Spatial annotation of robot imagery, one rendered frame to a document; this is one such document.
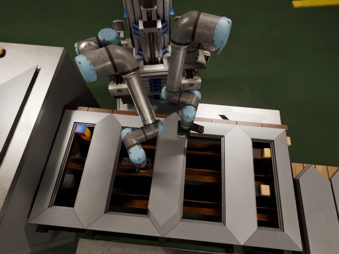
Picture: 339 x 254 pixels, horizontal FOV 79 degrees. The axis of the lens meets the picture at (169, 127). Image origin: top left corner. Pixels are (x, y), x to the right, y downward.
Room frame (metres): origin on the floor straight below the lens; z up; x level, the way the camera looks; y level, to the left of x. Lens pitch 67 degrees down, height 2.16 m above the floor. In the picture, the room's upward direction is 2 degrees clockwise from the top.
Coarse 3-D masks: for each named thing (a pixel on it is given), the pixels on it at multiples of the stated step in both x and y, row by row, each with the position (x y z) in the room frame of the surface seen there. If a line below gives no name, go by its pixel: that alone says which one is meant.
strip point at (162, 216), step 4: (148, 208) 0.03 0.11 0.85; (152, 208) 0.03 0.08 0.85; (152, 212) 0.01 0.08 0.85; (156, 212) 0.01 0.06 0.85; (160, 212) 0.01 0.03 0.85; (164, 212) 0.01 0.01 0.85; (168, 212) 0.02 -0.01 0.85; (172, 212) 0.02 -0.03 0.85; (176, 212) 0.02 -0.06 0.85; (156, 216) -0.01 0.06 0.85; (160, 216) -0.01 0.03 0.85; (164, 216) -0.01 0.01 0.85; (168, 216) -0.01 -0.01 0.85; (172, 216) -0.01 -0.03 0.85; (156, 220) -0.03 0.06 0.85; (160, 220) -0.03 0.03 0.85; (164, 220) -0.03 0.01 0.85; (160, 224) -0.05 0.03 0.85
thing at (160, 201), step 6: (150, 198) 0.09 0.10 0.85; (156, 198) 0.09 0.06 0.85; (162, 198) 0.09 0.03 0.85; (168, 198) 0.09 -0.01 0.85; (174, 198) 0.10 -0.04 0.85; (150, 204) 0.06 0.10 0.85; (156, 204) 0.06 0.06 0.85; (162, 204) 0.06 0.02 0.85; (168, 204) 0.06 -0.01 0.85; (174, 204) 0.06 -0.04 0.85; (174, 210) 0.03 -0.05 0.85
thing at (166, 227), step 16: (272, 144) 0.47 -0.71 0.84; (64, 160) 0.31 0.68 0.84; (224, 160) 0.34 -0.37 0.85; (272, 160) 0.36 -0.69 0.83; (112, 176) 0.21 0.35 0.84; (224, 176) 0.24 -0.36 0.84; (224, 192) 0.14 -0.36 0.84; (64, 208) 0.02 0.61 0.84; (224, 208) 0.05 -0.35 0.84; (176, 224) -0.05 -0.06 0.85; (224, 224) -0.04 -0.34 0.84
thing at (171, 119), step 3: (168, 117) 0.63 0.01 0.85; (171, 117) 0.64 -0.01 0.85; (174, 117) 0.64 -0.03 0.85; (177, 117) 0.64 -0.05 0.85; (180, 117) 0.64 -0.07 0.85; (162, 120) 0.61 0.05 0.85; (165, 120) 0.61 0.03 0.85; (168, 120) 0.61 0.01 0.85; (171, 120) 0.61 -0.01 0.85; (174, 120) 0.61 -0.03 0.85; (177, 120) 0.61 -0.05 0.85; (177, 123) 0.59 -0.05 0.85
